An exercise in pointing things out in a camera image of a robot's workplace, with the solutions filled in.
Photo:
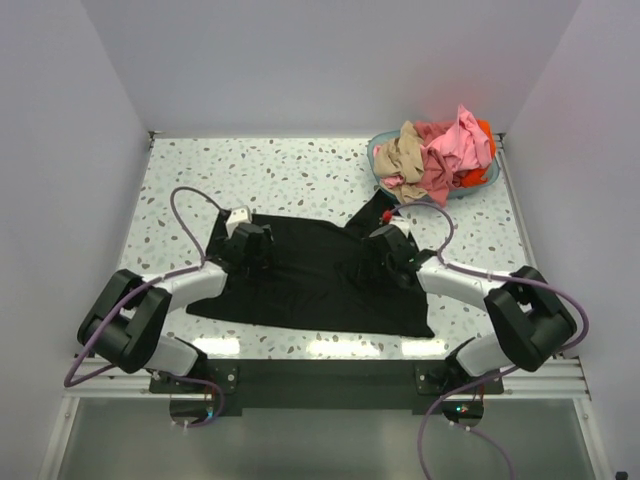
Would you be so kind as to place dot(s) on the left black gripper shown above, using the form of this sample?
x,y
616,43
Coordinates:
x,y
264,253

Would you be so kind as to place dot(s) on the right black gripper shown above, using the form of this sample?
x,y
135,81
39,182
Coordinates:
x,y
368,253

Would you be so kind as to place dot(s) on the black t-shirt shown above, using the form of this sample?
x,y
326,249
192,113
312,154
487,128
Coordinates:
x,y
313,283

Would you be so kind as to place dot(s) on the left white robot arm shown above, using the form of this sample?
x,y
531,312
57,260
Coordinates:
x,y
124,326

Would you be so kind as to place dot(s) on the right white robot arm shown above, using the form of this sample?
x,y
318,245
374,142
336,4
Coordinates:
x,y
530,323

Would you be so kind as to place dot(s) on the light pink t-shirt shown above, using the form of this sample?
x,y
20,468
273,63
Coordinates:
x,y
393,182

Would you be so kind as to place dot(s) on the teal plastic laundry basket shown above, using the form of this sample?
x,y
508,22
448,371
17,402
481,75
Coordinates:
x,y
493,171

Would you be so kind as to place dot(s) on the beige t-shirt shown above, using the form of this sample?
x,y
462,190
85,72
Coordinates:
x,y
402,155

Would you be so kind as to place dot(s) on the orange t-shirt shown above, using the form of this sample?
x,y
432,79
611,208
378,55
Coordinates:
x,y
477,149

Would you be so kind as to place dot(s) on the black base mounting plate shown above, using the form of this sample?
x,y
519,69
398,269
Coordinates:
x,y
307,384

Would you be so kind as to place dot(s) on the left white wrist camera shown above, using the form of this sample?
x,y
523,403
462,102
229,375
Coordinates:
x,y
237,216

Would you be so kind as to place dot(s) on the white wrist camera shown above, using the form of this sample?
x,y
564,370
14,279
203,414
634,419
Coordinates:
x,y
391,218
237,216

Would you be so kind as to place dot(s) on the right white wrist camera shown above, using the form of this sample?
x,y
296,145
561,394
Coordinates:
x,y
391,218

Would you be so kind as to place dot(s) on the aluminium frame rail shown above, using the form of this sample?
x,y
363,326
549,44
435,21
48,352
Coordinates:
x,y
557,379

